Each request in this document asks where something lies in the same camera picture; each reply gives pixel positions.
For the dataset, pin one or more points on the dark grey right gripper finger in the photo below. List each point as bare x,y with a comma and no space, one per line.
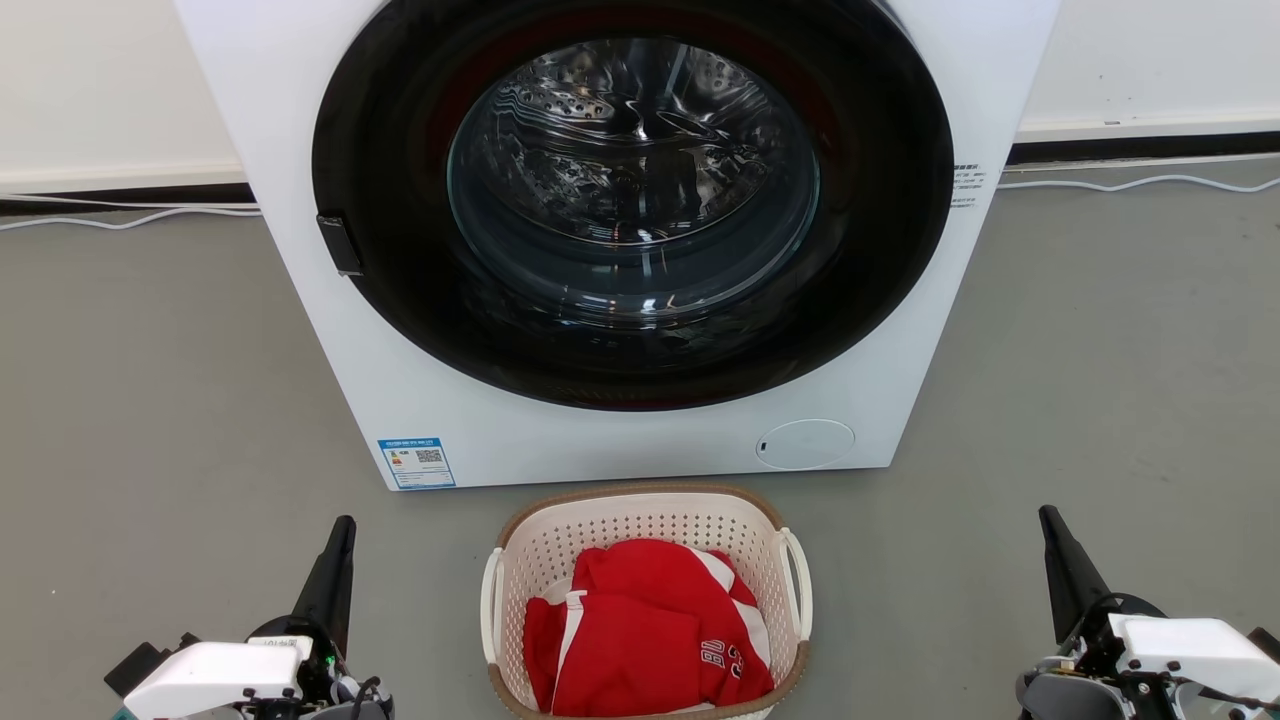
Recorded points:
1070,575

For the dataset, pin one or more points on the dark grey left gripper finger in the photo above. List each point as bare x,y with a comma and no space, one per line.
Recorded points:
332,580

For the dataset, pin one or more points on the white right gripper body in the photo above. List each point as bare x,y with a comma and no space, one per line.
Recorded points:
1190,650

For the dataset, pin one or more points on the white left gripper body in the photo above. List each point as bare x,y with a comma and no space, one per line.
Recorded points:
215,675

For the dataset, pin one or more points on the white perforated laundry basket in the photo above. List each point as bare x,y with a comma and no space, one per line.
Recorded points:
640,515

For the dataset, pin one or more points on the blue energy label sticker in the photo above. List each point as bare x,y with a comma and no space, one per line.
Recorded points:
417,463

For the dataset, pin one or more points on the round black washer door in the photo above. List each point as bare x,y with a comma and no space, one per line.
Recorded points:
400,300

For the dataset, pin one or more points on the round white filter cover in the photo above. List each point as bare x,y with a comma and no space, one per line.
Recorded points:
805,444

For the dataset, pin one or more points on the red and white jersey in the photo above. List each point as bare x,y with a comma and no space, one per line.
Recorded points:
640,640

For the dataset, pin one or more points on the white front-load washing machine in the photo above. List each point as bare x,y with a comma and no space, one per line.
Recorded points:
620,445

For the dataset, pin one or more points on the small printed text sticker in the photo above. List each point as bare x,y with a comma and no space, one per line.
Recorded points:
965,184

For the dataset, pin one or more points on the stainless steel washer drum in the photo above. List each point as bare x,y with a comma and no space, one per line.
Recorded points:
630,160

